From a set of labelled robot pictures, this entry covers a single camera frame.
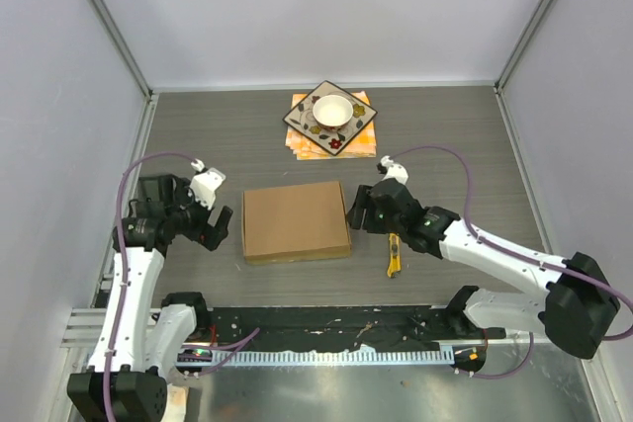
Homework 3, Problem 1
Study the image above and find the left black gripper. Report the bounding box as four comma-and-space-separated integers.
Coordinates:
165, 178, 231, 250

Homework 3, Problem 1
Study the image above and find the brown cardboard express box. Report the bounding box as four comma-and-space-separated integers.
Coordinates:
241, 181, 352, 265

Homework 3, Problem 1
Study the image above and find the yellow utility knife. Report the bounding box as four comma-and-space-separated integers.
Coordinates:
387, 233, 402, 279

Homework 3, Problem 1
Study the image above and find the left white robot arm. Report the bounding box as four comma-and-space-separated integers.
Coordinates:
67, 168, 232, 421

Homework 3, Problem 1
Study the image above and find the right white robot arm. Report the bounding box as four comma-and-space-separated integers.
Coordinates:
347, 178, 620, 360

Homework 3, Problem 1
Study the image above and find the orange checkered folded cloth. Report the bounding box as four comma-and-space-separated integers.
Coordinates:
285, 113, 377, 160

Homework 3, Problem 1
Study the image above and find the white ceramic bowl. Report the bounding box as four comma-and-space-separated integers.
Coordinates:
313, 95, 353, 130

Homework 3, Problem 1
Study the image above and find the square floral ceramic plate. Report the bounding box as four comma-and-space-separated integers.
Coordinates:
283, 81, 377, 156

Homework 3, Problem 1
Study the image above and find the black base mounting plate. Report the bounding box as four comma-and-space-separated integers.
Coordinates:
188, 305, 506, 353

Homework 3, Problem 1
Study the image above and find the white orange paper packet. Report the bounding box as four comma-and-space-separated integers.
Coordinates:
162, 384, 189, 422

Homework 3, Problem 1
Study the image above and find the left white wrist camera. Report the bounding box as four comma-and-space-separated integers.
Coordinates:
189, 159, 226, 211

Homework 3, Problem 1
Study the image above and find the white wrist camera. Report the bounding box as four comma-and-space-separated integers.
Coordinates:
377, 155, 408, 185
189, 159, 226, 211

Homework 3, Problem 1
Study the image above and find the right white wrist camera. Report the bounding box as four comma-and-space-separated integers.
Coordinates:
377, 155, 408, 185

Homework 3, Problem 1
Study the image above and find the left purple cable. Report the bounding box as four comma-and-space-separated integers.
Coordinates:
111, 151, 261, 422

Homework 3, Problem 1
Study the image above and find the purple cable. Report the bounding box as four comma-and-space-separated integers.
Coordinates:
388, 145, 633, 379
111, 151, 261, 422

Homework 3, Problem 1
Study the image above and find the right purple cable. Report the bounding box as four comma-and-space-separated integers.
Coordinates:
388, 145, 633, 379

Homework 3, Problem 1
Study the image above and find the aluminium frame rail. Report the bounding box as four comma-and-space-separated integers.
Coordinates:
59, 306, 164, 349

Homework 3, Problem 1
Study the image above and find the white slotted cable duct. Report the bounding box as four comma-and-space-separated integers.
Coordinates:
225, 345, 454, 368

